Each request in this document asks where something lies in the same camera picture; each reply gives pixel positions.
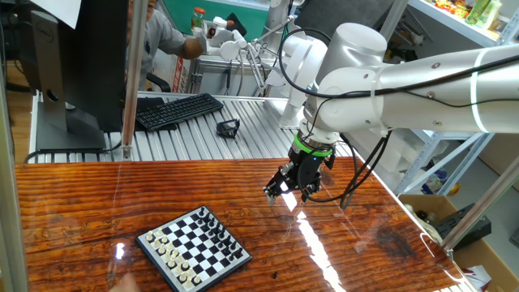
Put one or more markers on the bare human hand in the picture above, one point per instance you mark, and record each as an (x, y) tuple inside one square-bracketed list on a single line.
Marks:
[(126, 284)]

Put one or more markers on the black Dell monitor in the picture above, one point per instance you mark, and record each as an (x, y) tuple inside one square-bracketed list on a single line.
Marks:
[(93, 61)]

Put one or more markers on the black electronic device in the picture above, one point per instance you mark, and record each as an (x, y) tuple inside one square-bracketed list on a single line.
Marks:
[(448, 225)]

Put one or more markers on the white chess knight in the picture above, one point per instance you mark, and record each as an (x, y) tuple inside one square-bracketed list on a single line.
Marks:
[(155, 244), (183, 276)]

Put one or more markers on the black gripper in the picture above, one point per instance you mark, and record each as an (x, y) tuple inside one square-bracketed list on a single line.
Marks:
[(306, 170)]

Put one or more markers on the wood grain table mat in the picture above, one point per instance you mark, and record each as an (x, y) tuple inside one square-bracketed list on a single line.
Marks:
[(101, 194)]

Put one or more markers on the grey robot column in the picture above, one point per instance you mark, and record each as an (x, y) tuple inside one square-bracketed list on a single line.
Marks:
[(277, 16)]

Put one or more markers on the black chess bishop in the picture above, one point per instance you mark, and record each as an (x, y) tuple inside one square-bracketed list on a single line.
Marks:
[(211, 223), (228, 241)]

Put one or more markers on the green bottle orange cap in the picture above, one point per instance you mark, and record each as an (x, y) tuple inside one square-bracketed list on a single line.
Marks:
[(198, 20)]

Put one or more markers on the white haptic teleoperation device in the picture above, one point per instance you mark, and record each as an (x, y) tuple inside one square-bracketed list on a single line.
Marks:
[(231, 48)]

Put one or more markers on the black chess knight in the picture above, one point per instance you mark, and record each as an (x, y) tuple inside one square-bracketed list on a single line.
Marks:
[(234, 247), (206, 217)]

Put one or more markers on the dark grey board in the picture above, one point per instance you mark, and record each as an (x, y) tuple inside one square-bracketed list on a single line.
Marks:
[(344, 12)]

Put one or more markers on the person in grey shirt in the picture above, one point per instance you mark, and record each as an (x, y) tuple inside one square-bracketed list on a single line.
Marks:
[(162, 36)]

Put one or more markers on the white red paper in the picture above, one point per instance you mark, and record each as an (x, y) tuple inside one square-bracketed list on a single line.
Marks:
[(476, 276)]

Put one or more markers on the black chess queen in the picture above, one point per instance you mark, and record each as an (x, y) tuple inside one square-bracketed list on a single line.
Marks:
[(217, 228)]

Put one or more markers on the black folding phone stand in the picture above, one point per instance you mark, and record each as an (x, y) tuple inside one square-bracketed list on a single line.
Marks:
[(221, 130)]

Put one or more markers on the white foam packaging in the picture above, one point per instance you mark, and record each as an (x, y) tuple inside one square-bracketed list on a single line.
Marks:
[(397, 154)]

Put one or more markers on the brown cardboard box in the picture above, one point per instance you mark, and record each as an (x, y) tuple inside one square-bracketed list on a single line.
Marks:
[(478, 255)]

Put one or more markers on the white chess queen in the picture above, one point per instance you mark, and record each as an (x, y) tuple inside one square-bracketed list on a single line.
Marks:
[(166, 256)]

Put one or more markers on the colourful plastic bag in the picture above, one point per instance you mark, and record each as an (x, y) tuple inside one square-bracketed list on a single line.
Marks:
[(434, 182)]

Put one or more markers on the white chess bishop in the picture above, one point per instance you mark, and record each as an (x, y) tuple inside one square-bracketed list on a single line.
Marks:
[(178, 269), (161, 250)]

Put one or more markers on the black office chair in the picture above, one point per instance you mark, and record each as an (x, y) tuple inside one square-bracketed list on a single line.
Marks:
[(160, 83)]

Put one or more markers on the white chess king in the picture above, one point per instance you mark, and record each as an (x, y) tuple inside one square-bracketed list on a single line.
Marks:
[(172, 263)]

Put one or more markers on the yellow black tool pile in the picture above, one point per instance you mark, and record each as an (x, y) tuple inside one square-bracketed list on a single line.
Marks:
[(399, 52)]

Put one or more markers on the black computer keyboard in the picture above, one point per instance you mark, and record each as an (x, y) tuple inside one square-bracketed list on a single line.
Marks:
[(178, 110)]

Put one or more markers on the white chess rook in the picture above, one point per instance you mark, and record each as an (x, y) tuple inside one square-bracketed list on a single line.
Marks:
[(150, 237), (189, 282)]

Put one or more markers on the colourful toy pile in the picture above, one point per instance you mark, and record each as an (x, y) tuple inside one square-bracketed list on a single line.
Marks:
[(450, 6)]

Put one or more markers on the black chess king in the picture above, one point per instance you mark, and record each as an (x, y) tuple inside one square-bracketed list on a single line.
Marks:
[(222, 234)]

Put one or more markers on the black white magnetic chessboard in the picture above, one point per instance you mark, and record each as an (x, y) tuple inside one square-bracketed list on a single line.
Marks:
[(194, 243)]

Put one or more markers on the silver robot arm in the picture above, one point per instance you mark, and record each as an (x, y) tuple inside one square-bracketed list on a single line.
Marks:
[(425, 97)]

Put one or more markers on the white paper sheet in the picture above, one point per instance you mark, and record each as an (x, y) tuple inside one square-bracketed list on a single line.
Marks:
[(61, 10)]

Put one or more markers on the aluminium equipment case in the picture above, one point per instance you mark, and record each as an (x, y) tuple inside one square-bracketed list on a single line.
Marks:
[(211, 77)]

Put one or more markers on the white box red print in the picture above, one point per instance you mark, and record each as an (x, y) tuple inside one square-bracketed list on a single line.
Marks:
[(178, 73)]

